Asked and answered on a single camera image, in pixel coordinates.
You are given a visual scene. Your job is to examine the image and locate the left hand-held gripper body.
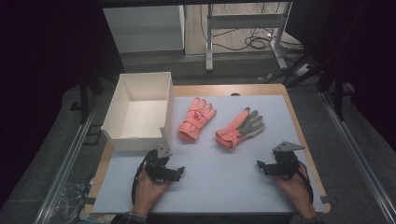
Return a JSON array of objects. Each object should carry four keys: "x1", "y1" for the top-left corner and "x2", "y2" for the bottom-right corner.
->
[{"x1": 144, "y1": 146, "x2": 174, "y2": 185}]

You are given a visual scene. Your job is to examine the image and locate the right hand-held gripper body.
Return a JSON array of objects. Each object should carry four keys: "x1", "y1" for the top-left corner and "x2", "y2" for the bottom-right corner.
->
[{"x1": 272, "y1": 141, "x2": 305, "y2": 181}]

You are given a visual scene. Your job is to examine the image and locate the pink glove with grey palm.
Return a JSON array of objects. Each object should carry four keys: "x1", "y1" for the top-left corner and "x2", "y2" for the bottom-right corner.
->
[{"x1": 215, "y1": 106, "x2": 266, "y2": 149}]

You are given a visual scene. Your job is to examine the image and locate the white cardboard box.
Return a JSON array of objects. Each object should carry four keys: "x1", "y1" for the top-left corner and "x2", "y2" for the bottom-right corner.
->
[{"x1": 101, "y1": 72, "x2": 175, "y2": 152}]

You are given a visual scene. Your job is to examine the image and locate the pink glove with red mark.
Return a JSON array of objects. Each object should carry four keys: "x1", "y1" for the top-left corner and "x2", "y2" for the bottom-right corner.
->
[{"x1": 177, "y1": 97, "x2": 218, "y2": 143}]

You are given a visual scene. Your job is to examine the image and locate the person's left hand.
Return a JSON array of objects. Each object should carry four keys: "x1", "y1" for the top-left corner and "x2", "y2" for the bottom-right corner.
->
[{"x1": 133, "y1": 170, "x2": 172, "y2": 217}]

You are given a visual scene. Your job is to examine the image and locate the person's right hand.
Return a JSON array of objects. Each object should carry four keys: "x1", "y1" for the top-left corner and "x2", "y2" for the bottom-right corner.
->
[{"x1": 274, "y1": 164, "x2": 316, "y2": 218}]

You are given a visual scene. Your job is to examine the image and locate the pale grey table mat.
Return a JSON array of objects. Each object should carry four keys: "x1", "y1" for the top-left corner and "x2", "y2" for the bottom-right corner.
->
[{"x1": 92, "y1": 94, "x2": 325, "y2": 216}]

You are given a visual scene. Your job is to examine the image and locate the black stand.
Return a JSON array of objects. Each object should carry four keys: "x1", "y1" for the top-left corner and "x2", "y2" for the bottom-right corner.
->
[
  {"x1": 69, "y1": 74, "x2": 105, "y2": 125},
  {"x1": 317, "y1": 60, "x2": 357, "y2": 122}
]

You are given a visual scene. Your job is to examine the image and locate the clear plastic bag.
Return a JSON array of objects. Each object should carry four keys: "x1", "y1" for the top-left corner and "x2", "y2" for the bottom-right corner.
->
[{"x1": 55, "y1": 177, "x2": 95, "y2": 224}]

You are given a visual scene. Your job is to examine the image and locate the white cabinet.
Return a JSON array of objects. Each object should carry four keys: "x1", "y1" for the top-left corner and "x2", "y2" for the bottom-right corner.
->
[{"x1": 102, "y1": 4, "x2": 187, "y2": 54}]

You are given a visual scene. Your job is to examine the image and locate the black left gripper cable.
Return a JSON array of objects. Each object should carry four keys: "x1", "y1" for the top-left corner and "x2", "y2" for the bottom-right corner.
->
[{"x1": 131, "y1": 150, "x2": 151, "y2": 206}]

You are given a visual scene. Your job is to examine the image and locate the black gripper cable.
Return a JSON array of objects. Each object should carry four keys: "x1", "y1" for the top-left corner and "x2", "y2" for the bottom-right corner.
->
[
  {"x1": 131, "y1": 150, "x2": 151, "y2": 206},
  {"x1": 295, "y1": 161, "x2": 315, "y2": 205}
]

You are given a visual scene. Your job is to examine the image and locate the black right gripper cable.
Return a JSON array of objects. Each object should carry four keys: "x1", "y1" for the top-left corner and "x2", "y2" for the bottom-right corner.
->
[{"x1": 295, "y1": 161, "x2": 315, "y2": 205}]

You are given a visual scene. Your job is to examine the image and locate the aluminium rail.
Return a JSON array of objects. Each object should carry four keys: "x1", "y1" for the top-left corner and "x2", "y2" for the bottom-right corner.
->
[
  {"x1": 319, "y1": 91, "x2": 396, "y2": 224},
  {"x1": 33, "y1": 101, "x2": 98, "y2": 224}
]

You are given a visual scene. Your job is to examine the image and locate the black floor cables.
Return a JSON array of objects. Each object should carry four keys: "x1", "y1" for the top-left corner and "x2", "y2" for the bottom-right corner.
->
[{"x1": 214, "y1": 27, "x2": 305, "y2": 53}]

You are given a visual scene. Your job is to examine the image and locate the grey metal desk frame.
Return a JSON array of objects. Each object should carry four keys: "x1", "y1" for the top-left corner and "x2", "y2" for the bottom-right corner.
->
[{"x1": 205, "y1": 1, "x2": 294, "y2": 73}]

